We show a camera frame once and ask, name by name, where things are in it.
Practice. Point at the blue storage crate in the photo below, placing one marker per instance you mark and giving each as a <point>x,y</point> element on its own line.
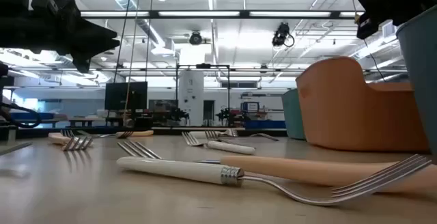
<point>264,124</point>

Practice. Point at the black hanging camera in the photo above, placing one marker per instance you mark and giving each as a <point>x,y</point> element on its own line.
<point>281,32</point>

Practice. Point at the white column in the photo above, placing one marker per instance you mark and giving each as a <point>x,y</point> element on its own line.
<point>191,91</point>

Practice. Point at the black table frame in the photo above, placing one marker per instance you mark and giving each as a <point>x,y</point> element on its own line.
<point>164,132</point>

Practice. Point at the round black overhead camera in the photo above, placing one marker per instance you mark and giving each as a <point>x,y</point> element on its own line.
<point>195,38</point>

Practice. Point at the background work table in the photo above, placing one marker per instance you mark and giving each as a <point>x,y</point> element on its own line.
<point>85,119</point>

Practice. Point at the blue and white sign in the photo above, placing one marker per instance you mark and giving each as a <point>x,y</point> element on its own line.
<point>251,107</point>

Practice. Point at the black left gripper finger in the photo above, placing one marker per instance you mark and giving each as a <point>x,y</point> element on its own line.
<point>85,61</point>
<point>99,38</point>

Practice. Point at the black computer monitor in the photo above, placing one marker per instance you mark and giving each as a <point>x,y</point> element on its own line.
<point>116,96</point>

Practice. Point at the black beam with light strips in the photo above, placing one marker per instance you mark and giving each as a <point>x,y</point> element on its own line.
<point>244,13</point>

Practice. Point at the dark teal plastic bin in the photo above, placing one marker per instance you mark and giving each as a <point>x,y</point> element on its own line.
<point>423,63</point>

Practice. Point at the orange plastic bin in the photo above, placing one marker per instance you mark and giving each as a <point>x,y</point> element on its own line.
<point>358,114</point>

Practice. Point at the white air vent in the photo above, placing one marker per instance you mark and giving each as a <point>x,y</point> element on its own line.
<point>389,29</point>

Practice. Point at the green teal plastic bin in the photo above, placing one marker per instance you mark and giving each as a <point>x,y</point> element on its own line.
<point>293,114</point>

